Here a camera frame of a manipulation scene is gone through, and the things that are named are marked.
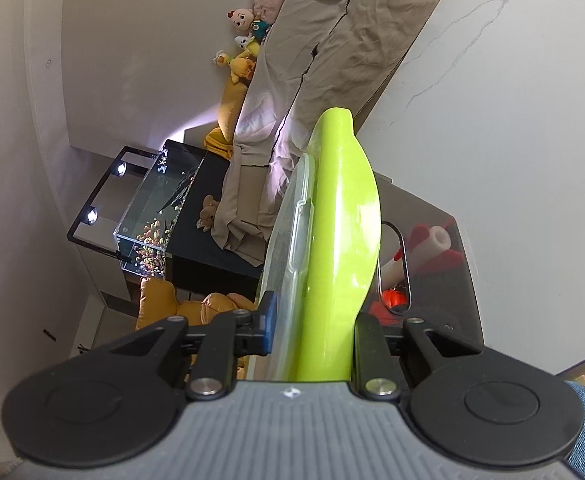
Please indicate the baby doll plush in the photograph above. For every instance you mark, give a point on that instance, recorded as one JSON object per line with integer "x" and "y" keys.
{"x": 248, "y": 24}

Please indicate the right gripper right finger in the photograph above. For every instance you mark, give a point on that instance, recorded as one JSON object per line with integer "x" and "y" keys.
{"x": 469, "y": 402}

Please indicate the black cabinet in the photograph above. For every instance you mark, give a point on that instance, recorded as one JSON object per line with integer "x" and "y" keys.
{"x": 193, "y": 260}

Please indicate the lime green cutting board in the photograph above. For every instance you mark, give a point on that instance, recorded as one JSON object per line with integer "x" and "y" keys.
{"x": 343, "y": 250}

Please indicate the yellow duck plush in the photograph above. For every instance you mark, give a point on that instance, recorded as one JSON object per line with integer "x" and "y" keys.
{"x": 243, "y": 64}

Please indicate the orange leather chair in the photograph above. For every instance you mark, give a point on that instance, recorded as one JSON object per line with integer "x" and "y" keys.
{"x": 158, "y": 300}

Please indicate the orange red toy figure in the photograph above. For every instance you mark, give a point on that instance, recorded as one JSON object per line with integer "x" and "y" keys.
{"x": 391, "y": 308}

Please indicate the black metal lamp frame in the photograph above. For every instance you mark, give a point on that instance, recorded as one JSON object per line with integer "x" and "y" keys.
{"x": 95, "y": 226}

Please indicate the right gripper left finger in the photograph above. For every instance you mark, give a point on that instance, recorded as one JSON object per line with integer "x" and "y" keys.
{"x": 117, "y": 401}

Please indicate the small brown teddy bear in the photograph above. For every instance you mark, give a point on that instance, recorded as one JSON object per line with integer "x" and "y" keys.
{"x": 207, "y": 214}

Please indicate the pink plush toy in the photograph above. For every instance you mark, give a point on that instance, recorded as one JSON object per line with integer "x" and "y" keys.
{"x": 266, "y": 10}

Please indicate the red white toy rocket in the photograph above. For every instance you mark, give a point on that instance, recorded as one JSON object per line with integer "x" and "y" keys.
{"x": 427, "y": 251}

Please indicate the clear plastic container lid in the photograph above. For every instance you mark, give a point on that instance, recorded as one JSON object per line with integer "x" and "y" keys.
{"x": 285, "y": 270}

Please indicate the glass fish tank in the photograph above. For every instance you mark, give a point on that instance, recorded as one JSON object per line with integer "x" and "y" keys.
{"x": 143, "y": 234}

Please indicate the yellow cushion near tank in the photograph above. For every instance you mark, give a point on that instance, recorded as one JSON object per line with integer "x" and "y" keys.
{"x": 220, "y": 139}

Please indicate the beige sofa with cover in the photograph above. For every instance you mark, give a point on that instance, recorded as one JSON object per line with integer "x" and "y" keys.
{"x": 318, "y": 54}

